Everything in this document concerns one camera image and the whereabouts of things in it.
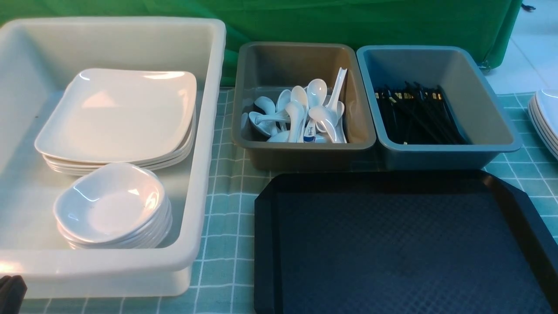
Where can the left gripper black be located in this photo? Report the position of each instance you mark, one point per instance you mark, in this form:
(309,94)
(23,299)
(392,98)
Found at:
(12,292)

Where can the large white square plate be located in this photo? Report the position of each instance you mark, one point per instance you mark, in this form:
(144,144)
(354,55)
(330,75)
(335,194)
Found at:
(111,115)

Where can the stack of small white bowls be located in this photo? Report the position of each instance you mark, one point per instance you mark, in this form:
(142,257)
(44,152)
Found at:
(119,206)

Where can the stack of white square plates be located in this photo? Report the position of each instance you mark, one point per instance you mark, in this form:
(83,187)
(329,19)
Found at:
(180,154)

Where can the teal checkered tablecloth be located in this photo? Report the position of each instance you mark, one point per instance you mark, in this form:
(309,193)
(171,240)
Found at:
(222,274)

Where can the large white plastic tub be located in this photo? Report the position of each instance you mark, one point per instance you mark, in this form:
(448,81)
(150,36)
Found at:
(39,57)

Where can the grey-brown plastic spoon bin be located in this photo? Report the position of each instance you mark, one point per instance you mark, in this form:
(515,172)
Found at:
(267,68)

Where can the pile of white soup spoons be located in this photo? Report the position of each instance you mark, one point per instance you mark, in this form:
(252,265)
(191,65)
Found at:
(310,114)

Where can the black plastic serving tray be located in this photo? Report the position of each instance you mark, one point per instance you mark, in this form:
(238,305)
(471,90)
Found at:
(401,242)

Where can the pile of black chopsticks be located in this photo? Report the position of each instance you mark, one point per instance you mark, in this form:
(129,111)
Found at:
(419,115)

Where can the blue-grey plastic chopstick bin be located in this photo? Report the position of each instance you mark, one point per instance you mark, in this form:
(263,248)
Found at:
(473,101)

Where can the green backdrop cloth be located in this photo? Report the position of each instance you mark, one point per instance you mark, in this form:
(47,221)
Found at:
(481,27)

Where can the stack of white plates right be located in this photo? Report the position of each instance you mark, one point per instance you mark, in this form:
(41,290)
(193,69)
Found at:
(543,113)

